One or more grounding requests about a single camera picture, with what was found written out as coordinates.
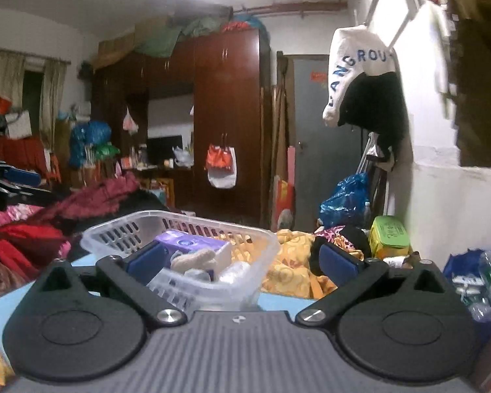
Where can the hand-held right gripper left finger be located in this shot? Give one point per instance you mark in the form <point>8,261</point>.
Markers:
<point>146,260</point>

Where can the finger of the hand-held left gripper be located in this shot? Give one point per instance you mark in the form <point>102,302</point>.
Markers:
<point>30,199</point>
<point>24,178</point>

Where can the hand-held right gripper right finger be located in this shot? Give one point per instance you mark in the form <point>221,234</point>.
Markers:
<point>337,263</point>

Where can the purple tissue pack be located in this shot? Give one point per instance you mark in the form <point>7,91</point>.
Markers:
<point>188,243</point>

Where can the beige plush toy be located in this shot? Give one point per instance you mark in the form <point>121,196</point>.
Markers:
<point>194,258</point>

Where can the white plastic basket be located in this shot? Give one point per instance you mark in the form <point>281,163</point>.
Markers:
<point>245,254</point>

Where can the pink floral bedding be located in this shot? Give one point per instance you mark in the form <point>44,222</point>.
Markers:
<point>14,213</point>

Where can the dark cloth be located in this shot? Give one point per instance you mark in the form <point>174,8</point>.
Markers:
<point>352,239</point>

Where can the yellow patterned blanket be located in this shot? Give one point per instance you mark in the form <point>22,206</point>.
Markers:
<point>290,262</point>

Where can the white gift bag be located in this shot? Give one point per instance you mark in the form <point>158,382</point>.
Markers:
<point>18,125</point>

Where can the green box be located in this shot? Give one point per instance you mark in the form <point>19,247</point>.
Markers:
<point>388,237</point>

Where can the blue plastic bag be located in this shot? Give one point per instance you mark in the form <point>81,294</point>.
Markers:
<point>345,200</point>

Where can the blue cutting mat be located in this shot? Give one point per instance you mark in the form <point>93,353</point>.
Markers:
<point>286,303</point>

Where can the red plaid blanket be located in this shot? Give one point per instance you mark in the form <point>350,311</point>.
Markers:
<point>98,200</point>

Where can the blue sack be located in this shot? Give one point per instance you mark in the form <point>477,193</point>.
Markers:
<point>90,139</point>

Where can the beige curtain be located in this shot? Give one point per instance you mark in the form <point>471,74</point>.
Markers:
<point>53,98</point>

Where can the green plastic bag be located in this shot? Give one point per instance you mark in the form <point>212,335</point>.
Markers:
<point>105,150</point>

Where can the black monitor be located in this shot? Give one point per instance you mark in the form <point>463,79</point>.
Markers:
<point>163,151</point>

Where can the white plastic bag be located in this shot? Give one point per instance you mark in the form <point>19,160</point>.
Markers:
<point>183,156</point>

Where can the pink plastic bag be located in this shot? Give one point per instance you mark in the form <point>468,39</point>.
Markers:
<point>130,122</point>

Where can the orange and white bag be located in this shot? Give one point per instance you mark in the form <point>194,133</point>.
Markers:
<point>221,163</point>

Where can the blue tote bag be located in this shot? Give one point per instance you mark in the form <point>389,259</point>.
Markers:
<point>460,268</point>

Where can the grey door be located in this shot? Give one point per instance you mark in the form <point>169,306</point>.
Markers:
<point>323,139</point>

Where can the dark wooden wardrobe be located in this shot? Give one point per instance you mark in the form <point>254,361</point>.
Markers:
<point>225,123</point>

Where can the cardboard box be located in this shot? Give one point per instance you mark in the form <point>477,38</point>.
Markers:
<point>116,49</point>

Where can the green cloth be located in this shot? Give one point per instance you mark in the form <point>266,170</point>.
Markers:
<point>163,39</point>

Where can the white and black hoodie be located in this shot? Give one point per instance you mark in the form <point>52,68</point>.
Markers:
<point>352,57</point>

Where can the olive jacket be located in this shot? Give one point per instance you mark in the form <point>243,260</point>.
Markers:
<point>480,90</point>

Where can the red and blue bundle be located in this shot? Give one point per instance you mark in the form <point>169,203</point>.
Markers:
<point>245,23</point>

